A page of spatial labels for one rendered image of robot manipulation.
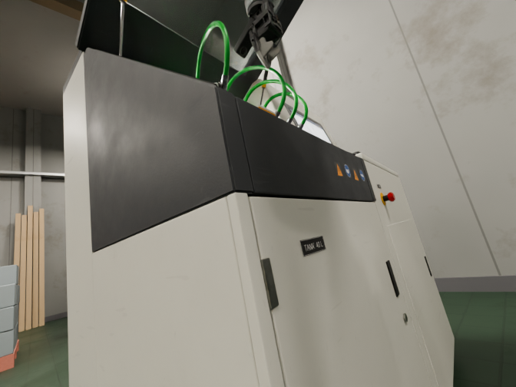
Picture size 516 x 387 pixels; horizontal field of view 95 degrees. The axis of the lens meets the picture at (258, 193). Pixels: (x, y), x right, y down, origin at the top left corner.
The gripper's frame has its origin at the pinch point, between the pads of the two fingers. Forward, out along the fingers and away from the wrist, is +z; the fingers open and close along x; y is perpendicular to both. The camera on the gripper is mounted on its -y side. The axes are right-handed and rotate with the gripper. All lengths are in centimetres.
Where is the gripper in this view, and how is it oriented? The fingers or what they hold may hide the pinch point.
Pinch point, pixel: (265, 66)
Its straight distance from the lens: 85.9
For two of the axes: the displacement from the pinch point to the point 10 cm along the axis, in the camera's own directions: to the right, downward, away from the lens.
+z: 1.9, 9.6, -2.1
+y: 7.4, -2.9, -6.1
